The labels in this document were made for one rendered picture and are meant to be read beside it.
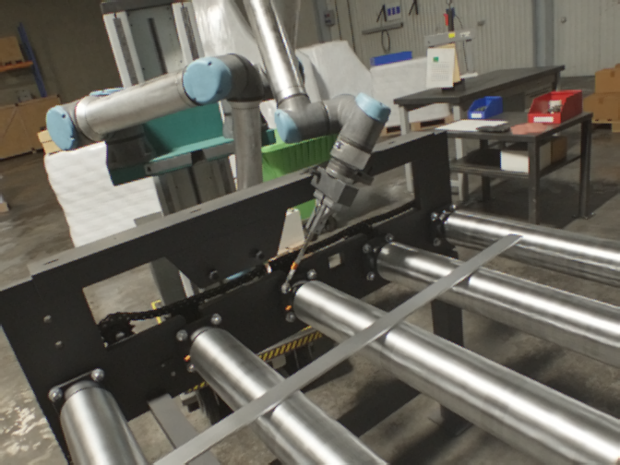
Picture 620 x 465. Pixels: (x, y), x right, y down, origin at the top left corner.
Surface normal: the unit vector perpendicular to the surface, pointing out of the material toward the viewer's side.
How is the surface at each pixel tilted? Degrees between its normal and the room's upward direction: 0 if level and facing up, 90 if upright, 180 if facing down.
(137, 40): 90
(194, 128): 90
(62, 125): 90
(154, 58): 90
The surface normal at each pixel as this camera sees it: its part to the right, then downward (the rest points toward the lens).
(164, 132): 0.41, 0.27
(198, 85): -0.33, 0.39
